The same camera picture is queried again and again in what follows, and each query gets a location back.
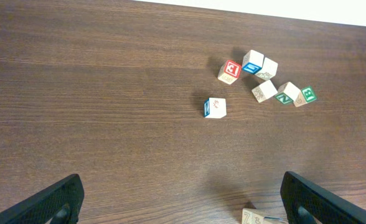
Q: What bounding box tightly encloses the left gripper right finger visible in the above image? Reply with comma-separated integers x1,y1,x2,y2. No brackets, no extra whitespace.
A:
280,171,366,224

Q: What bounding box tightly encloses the green letter B block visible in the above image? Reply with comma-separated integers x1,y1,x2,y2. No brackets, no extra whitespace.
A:
294,86,317,107

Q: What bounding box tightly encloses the carrot picture wooden block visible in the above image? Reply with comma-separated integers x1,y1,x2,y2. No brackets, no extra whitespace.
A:
204,98,227,119

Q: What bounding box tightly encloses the red sided wooden block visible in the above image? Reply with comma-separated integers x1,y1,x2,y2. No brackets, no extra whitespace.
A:
251,80,278,103

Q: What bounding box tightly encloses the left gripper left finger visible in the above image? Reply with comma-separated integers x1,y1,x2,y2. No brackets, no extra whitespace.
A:
0,174,84,224

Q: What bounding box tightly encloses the plain picture wooden block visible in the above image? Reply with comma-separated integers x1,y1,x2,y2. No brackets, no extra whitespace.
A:
255,57,278,81

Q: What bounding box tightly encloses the red number wooden block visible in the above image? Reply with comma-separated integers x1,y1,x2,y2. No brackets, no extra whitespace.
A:
218,60,242,85

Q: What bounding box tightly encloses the green sided wooden block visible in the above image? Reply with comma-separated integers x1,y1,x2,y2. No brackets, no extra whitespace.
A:
274,82,301,105

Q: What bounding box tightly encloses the blue sided wooden block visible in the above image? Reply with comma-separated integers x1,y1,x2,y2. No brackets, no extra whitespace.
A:
242,50,265,74

